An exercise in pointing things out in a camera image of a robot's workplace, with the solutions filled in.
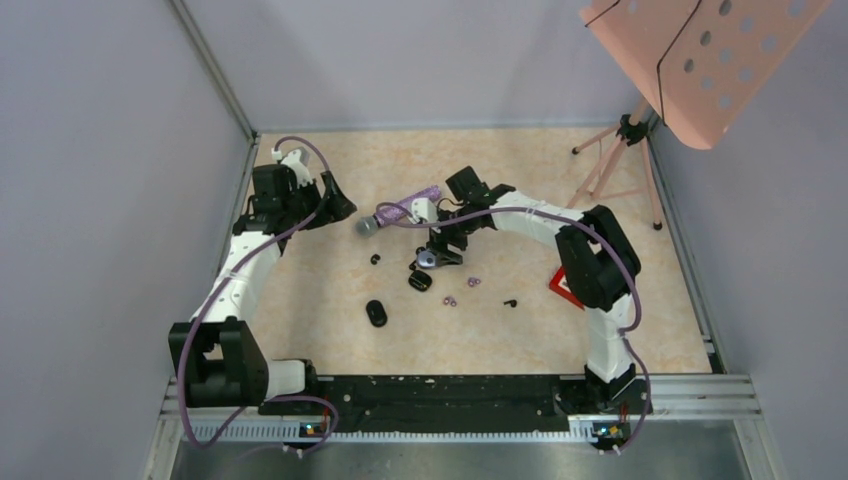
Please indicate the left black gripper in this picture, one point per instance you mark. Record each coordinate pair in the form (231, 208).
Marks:
(333, 208)

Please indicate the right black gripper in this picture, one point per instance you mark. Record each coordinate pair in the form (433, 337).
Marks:
(438, 235)

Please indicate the lavender earbud charging case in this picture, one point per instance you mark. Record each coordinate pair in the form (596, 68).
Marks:
(427, 260)

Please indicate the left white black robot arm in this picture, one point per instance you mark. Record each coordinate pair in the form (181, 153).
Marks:
(216, 358)

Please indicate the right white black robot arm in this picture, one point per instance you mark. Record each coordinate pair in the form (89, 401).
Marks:
(597, 258)

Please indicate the open black earbud case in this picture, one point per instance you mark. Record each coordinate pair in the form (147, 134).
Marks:
(419, 279)

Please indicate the closed black earbud case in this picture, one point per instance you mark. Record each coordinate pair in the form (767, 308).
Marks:
(376, 313)

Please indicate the purple glitter microphone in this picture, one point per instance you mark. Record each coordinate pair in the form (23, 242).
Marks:
(392, 212)

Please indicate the red white toy block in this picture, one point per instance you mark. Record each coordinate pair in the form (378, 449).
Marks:
(559, 285)

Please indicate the pink music stand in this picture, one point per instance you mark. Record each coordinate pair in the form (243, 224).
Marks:
(699, 63)

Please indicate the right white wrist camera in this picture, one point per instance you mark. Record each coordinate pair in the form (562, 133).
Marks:
(423, 211)

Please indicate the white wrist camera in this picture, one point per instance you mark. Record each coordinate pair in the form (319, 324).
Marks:
(296, 160)
(423, 211)

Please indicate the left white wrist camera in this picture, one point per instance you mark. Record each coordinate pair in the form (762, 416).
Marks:
(296, 160)

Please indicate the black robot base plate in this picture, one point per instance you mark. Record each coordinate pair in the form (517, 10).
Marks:
(471, 404)

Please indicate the aluminium frame rail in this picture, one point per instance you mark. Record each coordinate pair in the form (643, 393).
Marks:
(671, 426)

